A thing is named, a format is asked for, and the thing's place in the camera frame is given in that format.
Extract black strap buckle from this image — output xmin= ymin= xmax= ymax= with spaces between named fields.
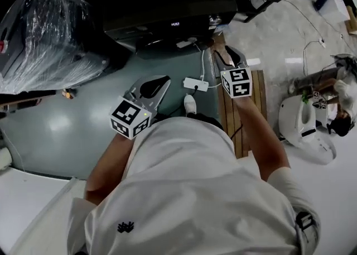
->
xmin=295 ymin=211 xmax=317 ymax=232

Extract white rounded machine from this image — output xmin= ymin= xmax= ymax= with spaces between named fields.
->
xmin=278 ymin=96 xmax=337 ymax=165

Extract person's white shoe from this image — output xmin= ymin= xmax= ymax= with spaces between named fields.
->
xmin=184 ymin=94 xmax=197 ymax=115

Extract person's right forearm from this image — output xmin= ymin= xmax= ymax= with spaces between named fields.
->
xmin=233 ymin=94 xmax=291 ymax=182

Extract person's black trousers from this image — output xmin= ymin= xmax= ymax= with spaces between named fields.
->
xmin=185 ymin=112 xmax=224 ymax=132

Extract white roll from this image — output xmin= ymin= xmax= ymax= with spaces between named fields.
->
xmin=0 ymin=147 xmax=13 ymax=171

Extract white panel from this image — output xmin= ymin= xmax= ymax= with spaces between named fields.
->
xmin=8 ymin=177 xmax=87 ymax=255

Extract wooden slatted board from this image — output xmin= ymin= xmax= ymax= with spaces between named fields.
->
xmin=211 ymin=35 xmax=268 ymax=160

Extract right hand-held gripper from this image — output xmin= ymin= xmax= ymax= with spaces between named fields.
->
xmin=213 ymin=45 xmax=253 ymax=99

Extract white power strip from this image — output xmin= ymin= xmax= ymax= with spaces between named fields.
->
xmin=182 ymin=77 xmax=209 ymax=92

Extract white power cable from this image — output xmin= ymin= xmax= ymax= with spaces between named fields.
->
xmin=192 ymin=40 xmax=208 ymax=80

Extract person's left forearm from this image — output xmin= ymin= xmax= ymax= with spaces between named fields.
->
xmin=85 ymin=125 xmax=140 ymax=206

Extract black power cable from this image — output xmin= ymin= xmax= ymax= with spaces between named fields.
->
xmin=156 ymin=85 xmax=199 ymax=118

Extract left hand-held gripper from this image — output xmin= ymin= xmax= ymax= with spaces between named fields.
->
xmin=109 ymin=74 xmax=171 ymax=139

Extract brown cardboard piece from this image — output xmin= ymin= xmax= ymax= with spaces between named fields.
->
xmin=344 ymin=5 xmax=357 ymax=36

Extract white carton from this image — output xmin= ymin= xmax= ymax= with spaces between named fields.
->
xmin=320 ymin=0 xmax=353 ymax=23

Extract black washing machine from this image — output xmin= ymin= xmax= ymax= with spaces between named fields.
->
xmin=102 ymin=0 xmax=238 ymax=60

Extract plastic-wrapped grey appliance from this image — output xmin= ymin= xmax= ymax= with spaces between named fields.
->
xmin=0 ymin=0 xmax=125 ymax=94

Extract person's white shirt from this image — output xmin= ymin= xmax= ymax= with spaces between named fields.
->
xmin=66 ymin=116 xmax=321 ymax=255

